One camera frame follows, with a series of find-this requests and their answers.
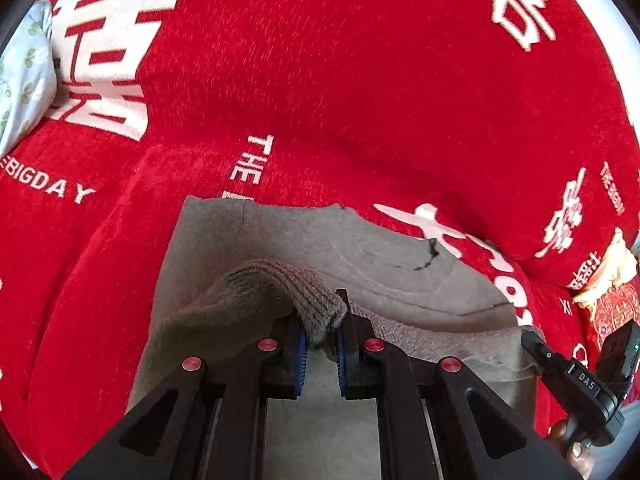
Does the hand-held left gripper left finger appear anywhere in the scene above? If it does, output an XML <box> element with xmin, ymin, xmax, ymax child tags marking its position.
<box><xmin>62</xmin><ymin>316</ymin><xmax>309</xmax><ymax>480</ymax></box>

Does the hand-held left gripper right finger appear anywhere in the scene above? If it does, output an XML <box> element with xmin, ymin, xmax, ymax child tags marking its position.
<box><xmin>334</xmin><ymin>288</ymin><xmax>584</xmax><ymax>480</ymax></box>

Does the red printed blanket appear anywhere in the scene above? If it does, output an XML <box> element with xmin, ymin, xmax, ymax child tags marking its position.
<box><xmin>0</xmin><ymin>0</ymin><xmax>640</xmax><ymax>480</ymax></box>

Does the grey knit sweater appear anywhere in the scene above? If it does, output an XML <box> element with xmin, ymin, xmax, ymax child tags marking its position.
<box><xmin>126</xmin><ymin>196</ymin><xmax>547</xmax><ymax>480</ymax></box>

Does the floral light cloth bundle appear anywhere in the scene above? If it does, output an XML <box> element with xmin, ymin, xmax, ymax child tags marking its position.
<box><xmin>0</xmin><ymin>0</ymin><xmax>57</xmax><ymax>157</ymax></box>

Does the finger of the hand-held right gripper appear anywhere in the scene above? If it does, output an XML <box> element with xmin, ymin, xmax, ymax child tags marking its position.
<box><xmin>521</xmin><ymin>332</ymin><xmax>570</xmax><ymax>380</ymax></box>

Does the person's right hand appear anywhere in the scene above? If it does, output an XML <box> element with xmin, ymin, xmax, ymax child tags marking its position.
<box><xmin>544</xmin><ymin>417</ymin><xmax>597</xmax><ymax>479</ymax></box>

